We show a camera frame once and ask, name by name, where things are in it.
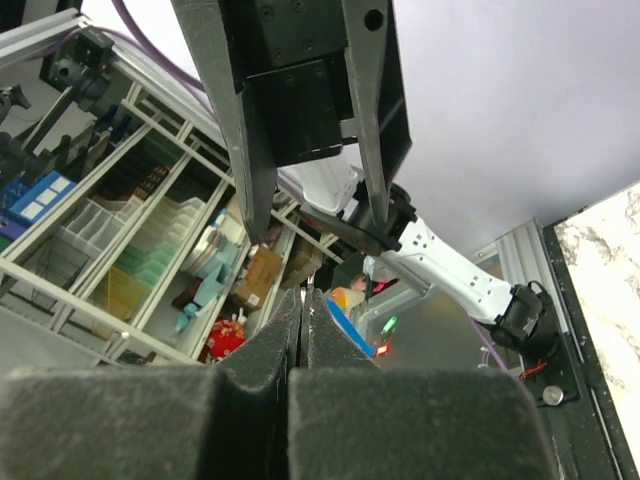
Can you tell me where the blue key tag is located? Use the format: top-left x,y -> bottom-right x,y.
326,299 -> 376,358

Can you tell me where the silver key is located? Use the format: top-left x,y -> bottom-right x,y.
305,272 -> 316,300

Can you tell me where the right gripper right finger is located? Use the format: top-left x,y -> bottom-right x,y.
288,290 -> 558,479

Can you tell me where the storage shelf with bins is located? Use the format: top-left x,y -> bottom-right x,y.
1,9 -> 343,371

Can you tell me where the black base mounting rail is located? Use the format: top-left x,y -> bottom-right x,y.
523,220 -> 639,479

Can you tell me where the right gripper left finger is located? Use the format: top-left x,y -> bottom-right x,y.
1,290 -> 302,479

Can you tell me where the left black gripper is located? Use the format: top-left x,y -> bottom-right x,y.
172,0 -> 412,243

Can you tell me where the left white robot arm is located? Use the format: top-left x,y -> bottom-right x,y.
173,1 -> 560,361

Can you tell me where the aluminium frame profile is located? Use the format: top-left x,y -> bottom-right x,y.
471,219 -> 570,334

